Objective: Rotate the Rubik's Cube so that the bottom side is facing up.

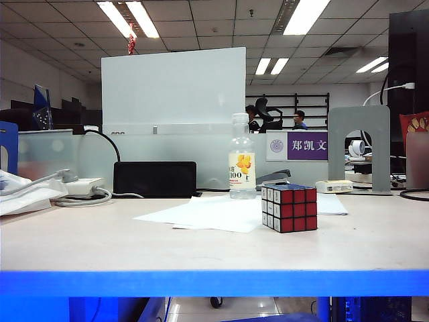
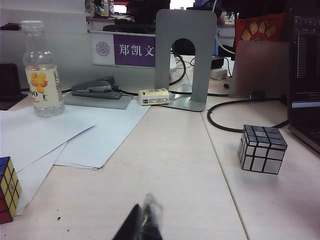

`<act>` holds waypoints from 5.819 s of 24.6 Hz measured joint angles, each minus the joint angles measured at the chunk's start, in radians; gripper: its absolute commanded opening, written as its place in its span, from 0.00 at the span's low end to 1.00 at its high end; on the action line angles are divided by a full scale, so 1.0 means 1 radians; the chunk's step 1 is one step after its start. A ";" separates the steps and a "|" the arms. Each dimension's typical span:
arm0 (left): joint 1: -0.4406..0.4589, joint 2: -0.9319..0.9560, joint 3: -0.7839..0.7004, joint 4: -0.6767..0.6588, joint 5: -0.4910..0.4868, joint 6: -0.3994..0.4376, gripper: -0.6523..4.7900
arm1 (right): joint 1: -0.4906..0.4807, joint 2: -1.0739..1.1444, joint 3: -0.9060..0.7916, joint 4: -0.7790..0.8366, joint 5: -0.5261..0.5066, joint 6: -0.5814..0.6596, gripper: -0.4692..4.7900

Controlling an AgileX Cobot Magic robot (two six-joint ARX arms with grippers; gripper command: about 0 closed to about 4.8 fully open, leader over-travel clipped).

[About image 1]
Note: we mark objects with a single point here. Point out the white power strip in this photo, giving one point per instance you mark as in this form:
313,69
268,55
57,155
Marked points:
87,185

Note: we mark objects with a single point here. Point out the clear plastic bottle yellow label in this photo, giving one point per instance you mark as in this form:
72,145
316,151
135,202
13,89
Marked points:
242,182

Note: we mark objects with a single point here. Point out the large white paper sheet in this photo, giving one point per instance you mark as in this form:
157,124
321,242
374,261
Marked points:
207,213

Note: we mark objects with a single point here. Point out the grey and black stapler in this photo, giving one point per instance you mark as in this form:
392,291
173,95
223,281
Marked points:
275,175

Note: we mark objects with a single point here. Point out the small white flat box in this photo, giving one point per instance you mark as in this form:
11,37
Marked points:
335,186

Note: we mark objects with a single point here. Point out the Rubik's cube black frame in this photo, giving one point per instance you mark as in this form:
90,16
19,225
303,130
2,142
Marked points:
298,211

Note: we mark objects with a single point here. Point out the black office chair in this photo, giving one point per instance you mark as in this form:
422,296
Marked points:
264,115

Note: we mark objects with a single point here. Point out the purple and white name sign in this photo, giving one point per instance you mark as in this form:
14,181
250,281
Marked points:
306,146

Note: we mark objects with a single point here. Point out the person with glasses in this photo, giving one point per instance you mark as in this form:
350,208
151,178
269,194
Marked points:
300,119

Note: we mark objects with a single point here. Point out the black monitor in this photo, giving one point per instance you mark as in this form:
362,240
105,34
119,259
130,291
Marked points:
407,50

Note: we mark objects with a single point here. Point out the blue triangular trophy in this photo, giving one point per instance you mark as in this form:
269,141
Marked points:
42,107

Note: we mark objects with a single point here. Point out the frosted glass desk divider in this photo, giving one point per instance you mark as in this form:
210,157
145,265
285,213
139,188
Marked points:
207,151

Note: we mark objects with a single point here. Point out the person with dark hair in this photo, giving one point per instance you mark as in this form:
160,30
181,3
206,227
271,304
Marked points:
250,115

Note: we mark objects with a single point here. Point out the red snack bag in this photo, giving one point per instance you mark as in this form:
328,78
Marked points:
417,125

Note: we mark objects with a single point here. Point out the red hanging ornament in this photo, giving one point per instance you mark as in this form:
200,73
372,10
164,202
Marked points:
132,42

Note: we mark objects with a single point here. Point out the blue metal bookend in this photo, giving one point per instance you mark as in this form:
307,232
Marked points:
14,147

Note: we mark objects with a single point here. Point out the single ceiling light panel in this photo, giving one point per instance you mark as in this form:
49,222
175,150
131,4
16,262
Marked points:
306,15

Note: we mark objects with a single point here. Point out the double ceiling light panel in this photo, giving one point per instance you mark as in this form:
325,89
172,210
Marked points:
372,64
263,66
140,18

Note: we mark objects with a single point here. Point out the white board panel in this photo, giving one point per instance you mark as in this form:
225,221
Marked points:
174,90

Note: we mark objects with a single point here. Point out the grey metal bookend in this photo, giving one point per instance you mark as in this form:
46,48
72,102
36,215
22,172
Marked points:
336,151

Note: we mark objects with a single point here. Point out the white plastic bag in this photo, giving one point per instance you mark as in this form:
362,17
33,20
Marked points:
23,198

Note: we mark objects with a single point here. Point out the black caster wheel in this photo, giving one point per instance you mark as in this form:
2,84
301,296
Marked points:
216,302

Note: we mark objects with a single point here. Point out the black rectangular box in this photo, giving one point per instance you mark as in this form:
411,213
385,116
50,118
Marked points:
154,179

